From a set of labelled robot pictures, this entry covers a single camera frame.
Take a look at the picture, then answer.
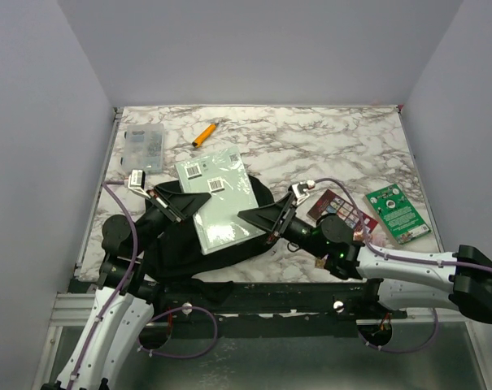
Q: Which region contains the orange utility knife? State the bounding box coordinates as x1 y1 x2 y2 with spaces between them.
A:
191 123 219 148

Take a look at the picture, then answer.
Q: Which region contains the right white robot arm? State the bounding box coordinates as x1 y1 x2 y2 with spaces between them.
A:
238 195 492 324

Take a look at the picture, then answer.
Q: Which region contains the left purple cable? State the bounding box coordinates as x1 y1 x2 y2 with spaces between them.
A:
64 180 220 390

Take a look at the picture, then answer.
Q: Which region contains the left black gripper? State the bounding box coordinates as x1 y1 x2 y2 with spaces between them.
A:
133 184 211 256

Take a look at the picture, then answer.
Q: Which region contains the black student backpack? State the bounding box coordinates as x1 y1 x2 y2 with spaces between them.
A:
137 180 279 304

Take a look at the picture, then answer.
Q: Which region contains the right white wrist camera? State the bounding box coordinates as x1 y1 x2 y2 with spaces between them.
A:
290 180 316 207

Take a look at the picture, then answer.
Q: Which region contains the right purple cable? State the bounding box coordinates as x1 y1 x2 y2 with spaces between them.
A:
312 177 492 353

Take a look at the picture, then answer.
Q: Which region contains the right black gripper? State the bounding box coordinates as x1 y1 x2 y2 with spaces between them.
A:
237 190 328 259

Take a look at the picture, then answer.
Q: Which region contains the pale green book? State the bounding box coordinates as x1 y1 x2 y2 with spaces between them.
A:
175 146 263 255

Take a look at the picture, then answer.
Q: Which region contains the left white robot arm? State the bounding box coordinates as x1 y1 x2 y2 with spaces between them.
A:
42 189 211 389

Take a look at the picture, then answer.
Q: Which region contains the dark green book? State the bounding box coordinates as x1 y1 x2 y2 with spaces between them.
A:
365 184 431 245

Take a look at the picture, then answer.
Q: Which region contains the clear plastic organizer box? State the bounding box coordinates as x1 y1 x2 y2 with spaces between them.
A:
120 123 165 175

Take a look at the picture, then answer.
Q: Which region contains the purple cable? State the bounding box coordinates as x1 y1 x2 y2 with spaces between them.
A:
64 180 220 390
312 177 492 353

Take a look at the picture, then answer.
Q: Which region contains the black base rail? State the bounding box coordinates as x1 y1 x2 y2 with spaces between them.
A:
66 279 409 338

